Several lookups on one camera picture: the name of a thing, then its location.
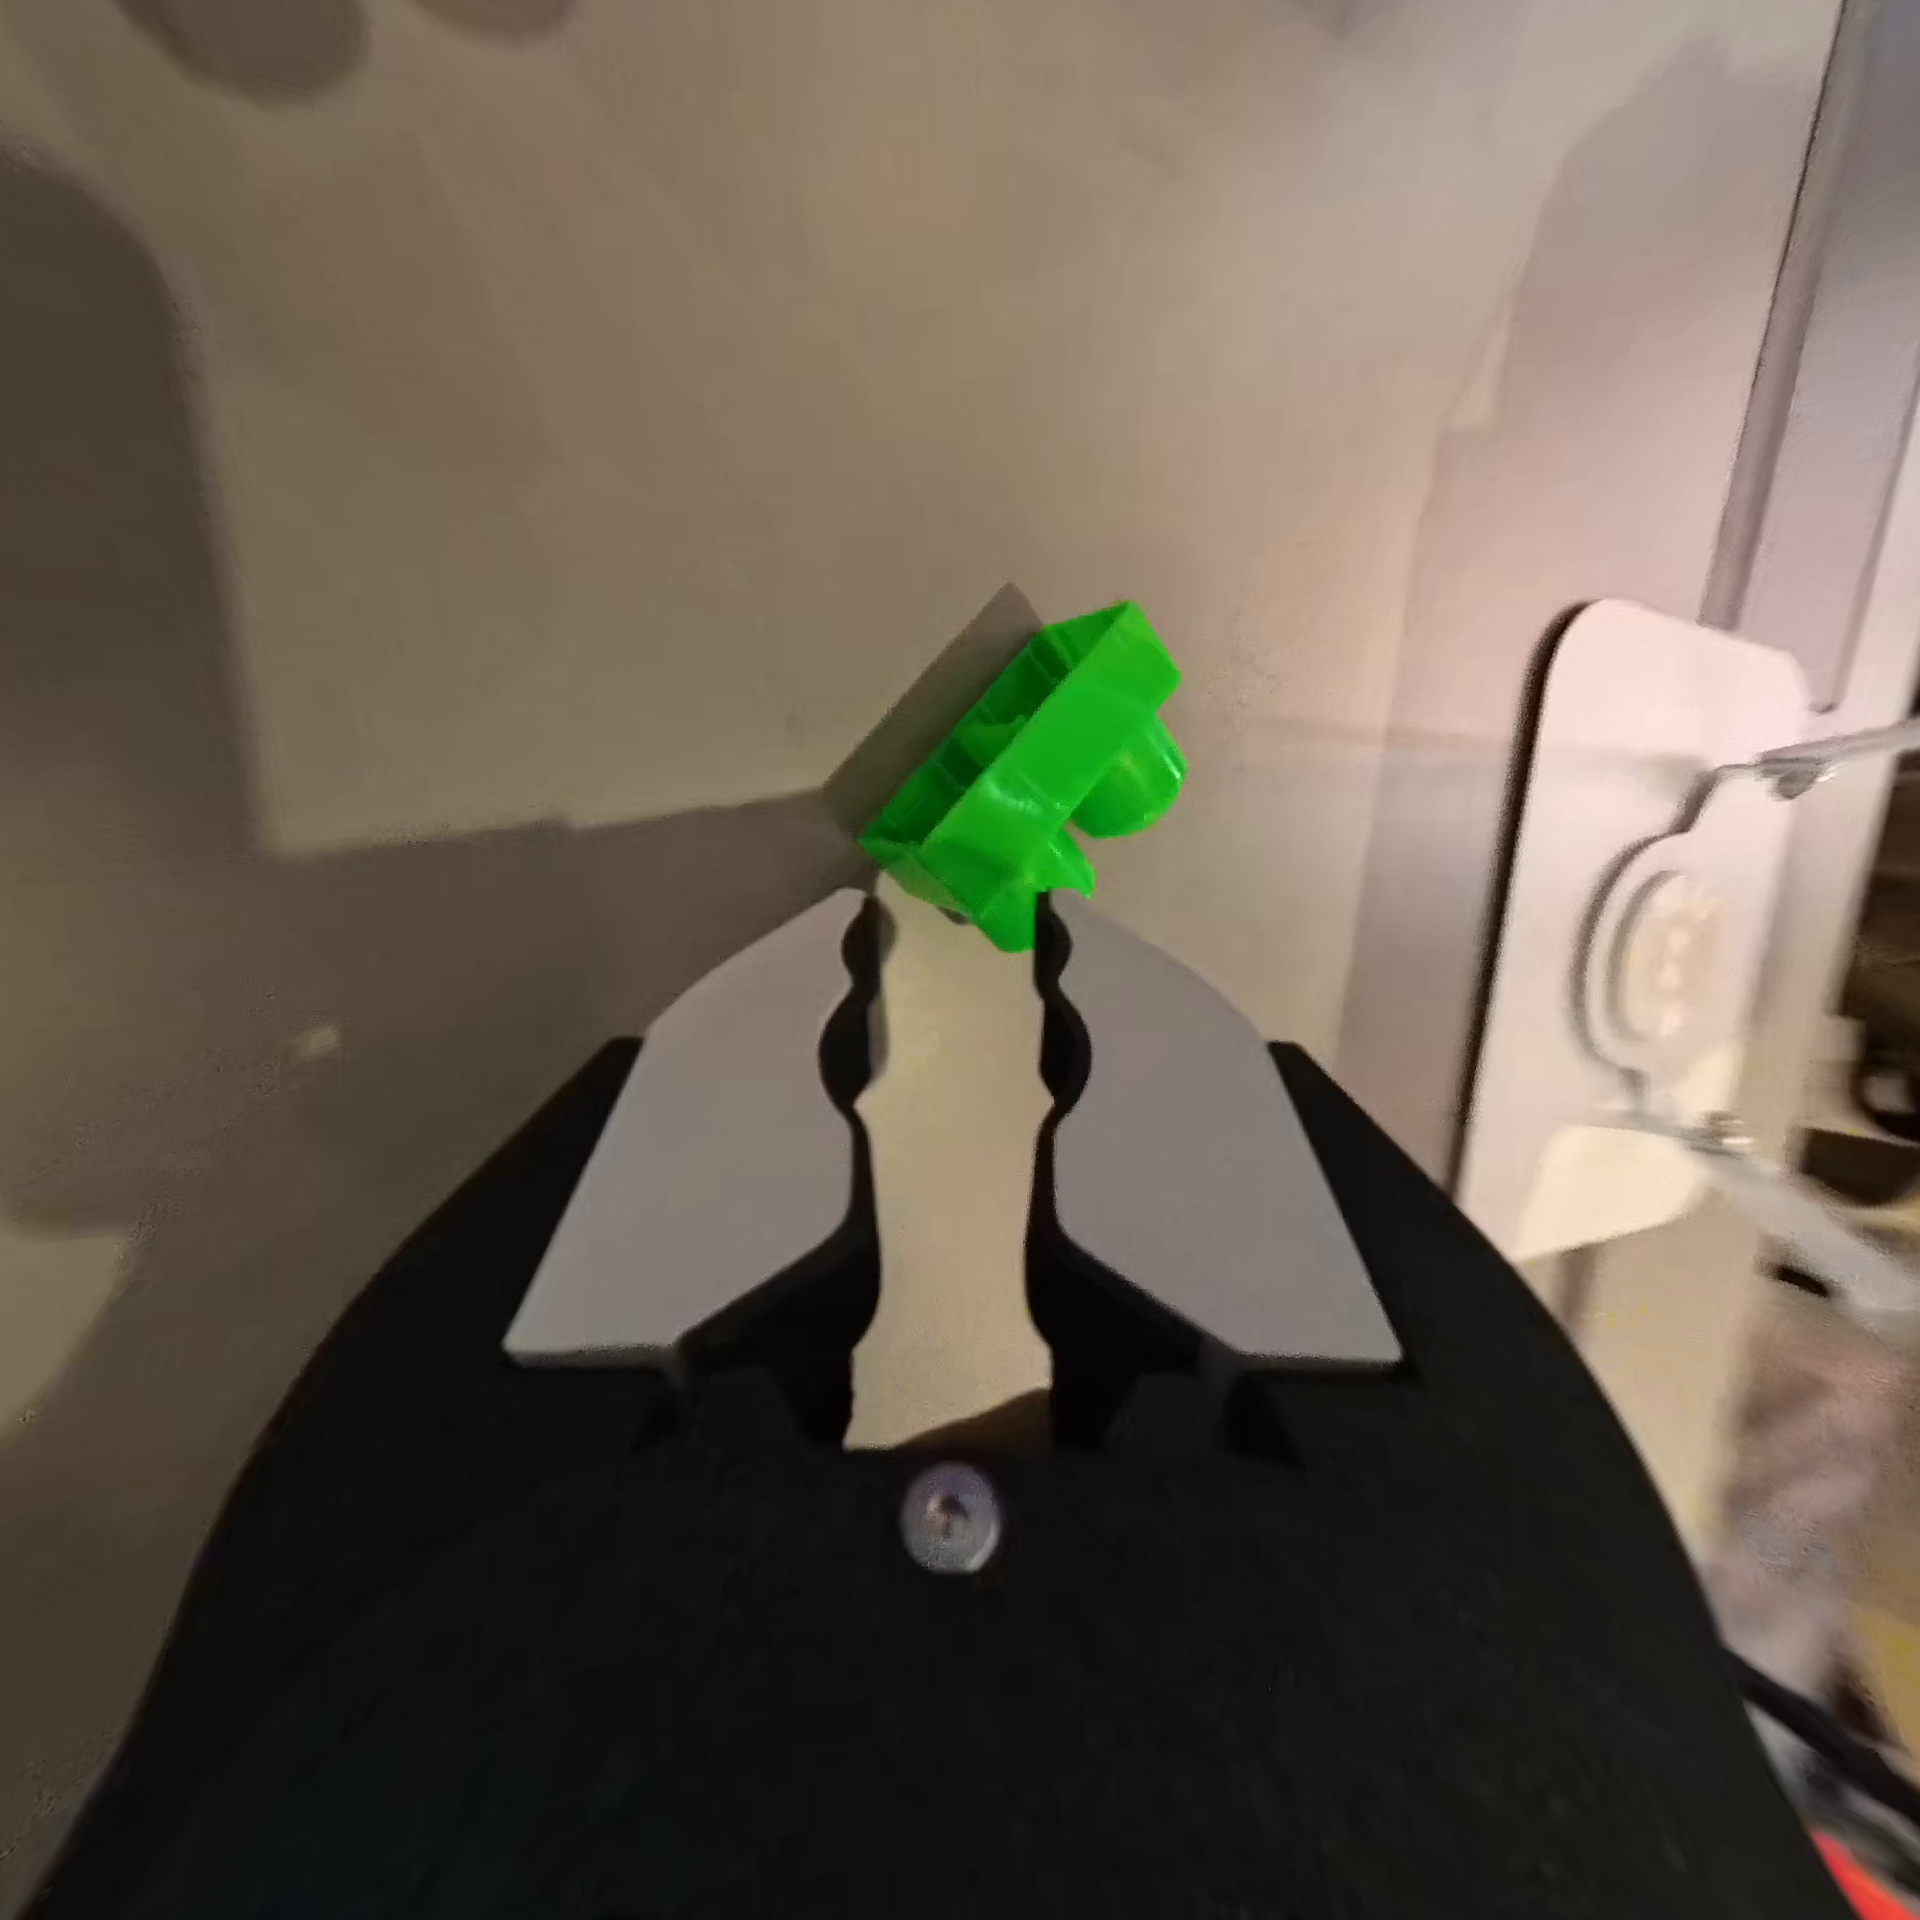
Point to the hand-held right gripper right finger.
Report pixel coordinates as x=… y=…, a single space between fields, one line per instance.
x=1215 y=1184

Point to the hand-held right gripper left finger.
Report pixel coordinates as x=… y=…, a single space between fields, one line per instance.
x=705 y=1184

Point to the green two-stud toy block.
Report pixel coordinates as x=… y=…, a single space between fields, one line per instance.
x=1020 y=780

